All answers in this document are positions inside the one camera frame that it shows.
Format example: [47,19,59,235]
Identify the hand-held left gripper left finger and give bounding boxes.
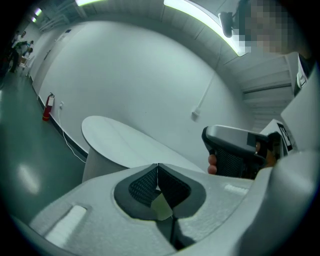
[28,163,176,256]

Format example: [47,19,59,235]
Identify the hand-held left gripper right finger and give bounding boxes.
[157,163,255,254]

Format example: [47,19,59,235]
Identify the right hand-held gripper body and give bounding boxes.
[201,119,299,180]

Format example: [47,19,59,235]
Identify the person's right hand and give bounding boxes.
[207,154,219,175]

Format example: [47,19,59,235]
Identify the white rounded table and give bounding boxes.
[81,115,206,183]

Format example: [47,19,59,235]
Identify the red fire extinguisher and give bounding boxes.
[41,91,56,122]

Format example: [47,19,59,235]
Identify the person's head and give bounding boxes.
[236,0,305,56]

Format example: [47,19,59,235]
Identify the long ceiling light strip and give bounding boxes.
[163,0,248,57]

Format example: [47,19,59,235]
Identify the short ceiling light strip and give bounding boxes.
[75,0,99,7]

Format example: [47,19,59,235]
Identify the white wall junction box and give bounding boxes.
[191,106,201,123]

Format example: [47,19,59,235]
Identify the white wall conduit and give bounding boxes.
[196,73,216,111]

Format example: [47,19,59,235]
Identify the white power cable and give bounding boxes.
[57,106,89,163]

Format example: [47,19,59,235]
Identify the black head-mounted camera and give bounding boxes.
[218,10,236,39]

